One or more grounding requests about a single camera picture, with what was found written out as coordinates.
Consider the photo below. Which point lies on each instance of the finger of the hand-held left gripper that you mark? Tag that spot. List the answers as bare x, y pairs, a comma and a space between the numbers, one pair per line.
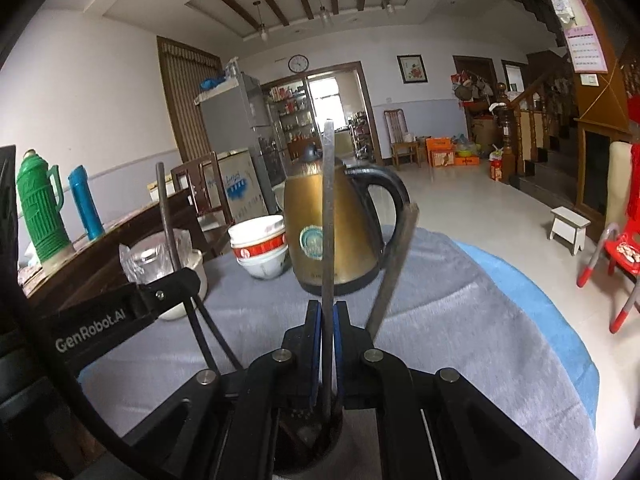
172, 290

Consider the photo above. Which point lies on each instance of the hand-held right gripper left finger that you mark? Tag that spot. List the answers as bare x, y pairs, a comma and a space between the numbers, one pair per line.
312, 355

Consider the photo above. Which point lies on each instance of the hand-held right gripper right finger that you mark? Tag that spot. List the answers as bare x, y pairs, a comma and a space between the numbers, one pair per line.
342, 355

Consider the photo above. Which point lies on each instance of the large white basin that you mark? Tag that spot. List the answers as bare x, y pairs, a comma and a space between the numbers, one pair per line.
197, 265

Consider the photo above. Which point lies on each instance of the white bowl with red emblem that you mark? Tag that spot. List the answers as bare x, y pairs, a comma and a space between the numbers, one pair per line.
265, 265

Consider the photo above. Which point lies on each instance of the white bowl with red band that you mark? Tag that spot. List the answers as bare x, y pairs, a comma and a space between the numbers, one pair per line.
257, 237

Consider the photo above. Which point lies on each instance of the grey table cloth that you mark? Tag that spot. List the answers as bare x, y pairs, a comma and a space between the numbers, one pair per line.
450, 320

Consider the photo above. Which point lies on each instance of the gold electric kettle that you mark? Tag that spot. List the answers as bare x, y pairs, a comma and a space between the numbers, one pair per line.
357, 240

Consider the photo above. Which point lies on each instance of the blue thermos bottle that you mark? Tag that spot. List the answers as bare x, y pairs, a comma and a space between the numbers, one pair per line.
86, 205

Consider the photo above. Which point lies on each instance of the white chest freezer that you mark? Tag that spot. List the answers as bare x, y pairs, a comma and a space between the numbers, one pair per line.
245, 185

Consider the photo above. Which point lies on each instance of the dark wooden dining chair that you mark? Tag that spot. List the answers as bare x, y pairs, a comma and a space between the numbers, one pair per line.
197, 164

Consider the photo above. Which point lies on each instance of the green thermos jug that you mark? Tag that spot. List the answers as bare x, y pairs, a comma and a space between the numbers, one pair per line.
42, 210

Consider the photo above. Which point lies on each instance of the grey refrigerator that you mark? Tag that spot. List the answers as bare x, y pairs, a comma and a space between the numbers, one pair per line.
230, 120

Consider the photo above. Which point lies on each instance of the blue table cover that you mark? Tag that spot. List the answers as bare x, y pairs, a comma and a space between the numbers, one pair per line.
550, 330

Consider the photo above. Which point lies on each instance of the shelf with bottles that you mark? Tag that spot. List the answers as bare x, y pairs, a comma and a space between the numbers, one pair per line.
295, 120

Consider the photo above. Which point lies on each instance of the tall-backed wooden chair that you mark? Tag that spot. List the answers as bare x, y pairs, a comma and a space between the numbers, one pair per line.
400, 150

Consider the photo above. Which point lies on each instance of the orange cardboard box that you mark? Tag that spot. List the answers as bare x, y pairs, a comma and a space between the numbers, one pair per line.
467, 160
440, 152

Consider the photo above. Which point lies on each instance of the small white stool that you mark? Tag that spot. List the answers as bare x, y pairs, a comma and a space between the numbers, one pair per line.
570, 220

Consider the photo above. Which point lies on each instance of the wooden stair railing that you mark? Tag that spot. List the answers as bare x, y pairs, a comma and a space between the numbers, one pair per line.
520, 125

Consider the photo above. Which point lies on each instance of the red plastic chair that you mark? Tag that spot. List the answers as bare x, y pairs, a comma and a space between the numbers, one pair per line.
620, 260

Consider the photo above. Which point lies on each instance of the round wall clock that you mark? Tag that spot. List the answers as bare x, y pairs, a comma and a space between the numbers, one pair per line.
298, 64

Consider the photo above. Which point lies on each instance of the framed wall picture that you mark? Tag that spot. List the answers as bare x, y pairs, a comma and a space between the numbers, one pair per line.
412, 69

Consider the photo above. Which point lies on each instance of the wall calendar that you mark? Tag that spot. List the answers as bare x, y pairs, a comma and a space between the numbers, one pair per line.
585, 45

